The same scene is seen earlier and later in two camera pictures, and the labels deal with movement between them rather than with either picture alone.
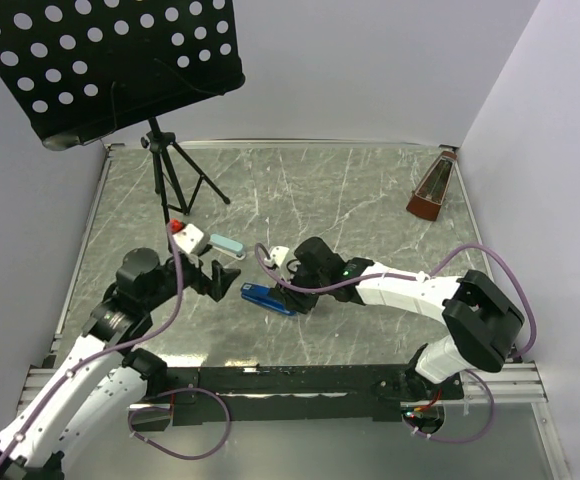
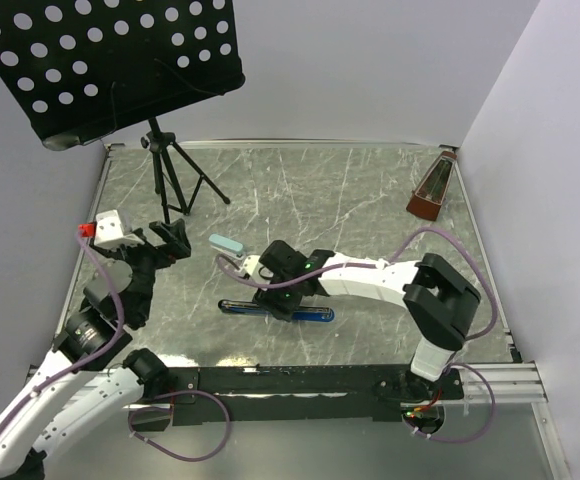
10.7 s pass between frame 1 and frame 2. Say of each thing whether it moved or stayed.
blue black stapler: moved
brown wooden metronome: stayed
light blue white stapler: stayed
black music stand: stayed
